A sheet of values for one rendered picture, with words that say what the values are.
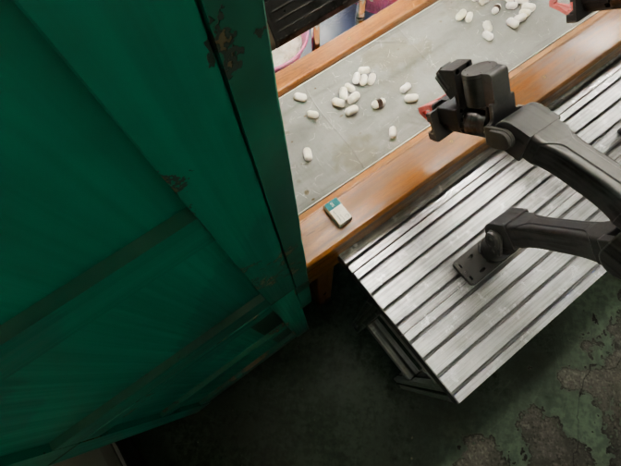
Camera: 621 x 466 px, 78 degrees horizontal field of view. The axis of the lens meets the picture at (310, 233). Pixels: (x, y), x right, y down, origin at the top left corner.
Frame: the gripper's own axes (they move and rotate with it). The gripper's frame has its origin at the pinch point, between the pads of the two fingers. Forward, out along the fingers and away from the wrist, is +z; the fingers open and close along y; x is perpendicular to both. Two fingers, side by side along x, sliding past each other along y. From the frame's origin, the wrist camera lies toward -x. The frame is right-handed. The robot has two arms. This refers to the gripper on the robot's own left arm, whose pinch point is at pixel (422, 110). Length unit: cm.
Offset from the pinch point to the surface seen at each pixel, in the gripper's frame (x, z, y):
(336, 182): 7.9, 8.9, 21.7
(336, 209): 8.9, 0.7, 27.1
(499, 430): 120, -10, 10
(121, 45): -36, -50, 49
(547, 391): 121, -11, -13
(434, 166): 13.3, -1.4, 1.7
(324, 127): -1.2, 19.8, 14.7
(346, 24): -15, 46, -15
